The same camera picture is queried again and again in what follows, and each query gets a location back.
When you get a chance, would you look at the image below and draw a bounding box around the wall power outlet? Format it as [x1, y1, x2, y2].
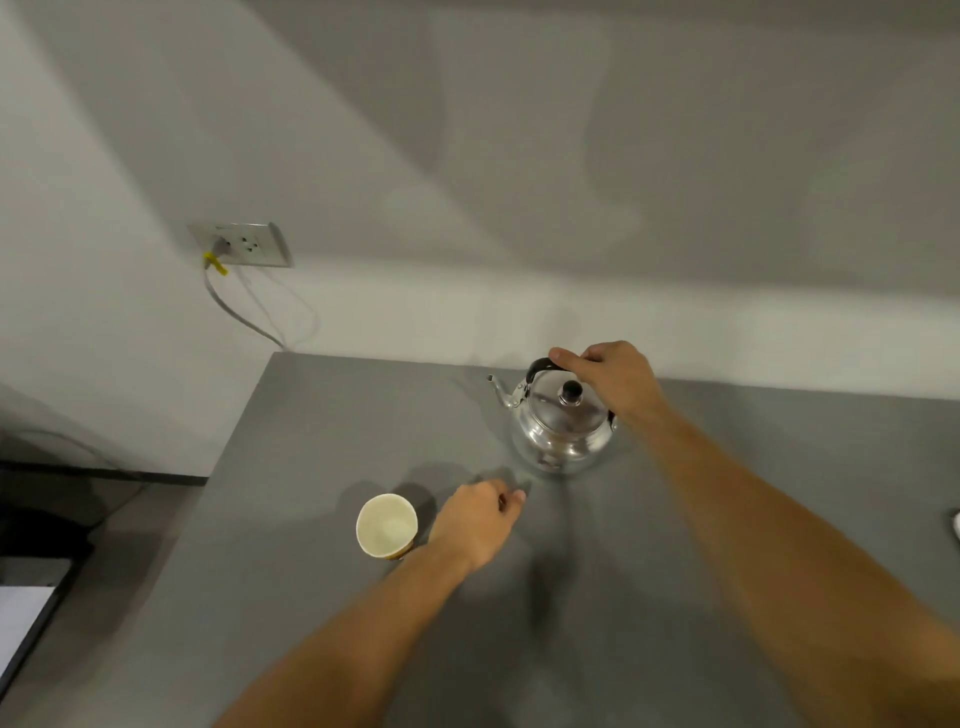
[187, 221, 294, 269]

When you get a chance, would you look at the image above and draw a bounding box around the steel kettle with black handle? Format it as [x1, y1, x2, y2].
[487, 357, 619, 476]

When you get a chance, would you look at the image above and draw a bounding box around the person's left hand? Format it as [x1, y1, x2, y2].
[428, 479, 528, 572]

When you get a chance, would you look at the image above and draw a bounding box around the grey power cable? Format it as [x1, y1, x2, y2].
[202, 240, 288, 351]

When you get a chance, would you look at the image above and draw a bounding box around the paper cup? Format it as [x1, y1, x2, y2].
[355, 493, 420, 561]

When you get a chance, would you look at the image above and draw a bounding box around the person's left forearm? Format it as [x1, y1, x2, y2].
[212, 543, 481, 728]

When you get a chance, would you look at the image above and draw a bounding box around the person's right forearm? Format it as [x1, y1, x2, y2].
[628, 401, 960, 728]

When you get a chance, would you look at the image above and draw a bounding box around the person's right hand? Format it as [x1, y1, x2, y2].
[548, 341, 667, 430]

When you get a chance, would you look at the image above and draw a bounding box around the black framed white board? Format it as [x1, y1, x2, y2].
[0, 556, 82, 695]

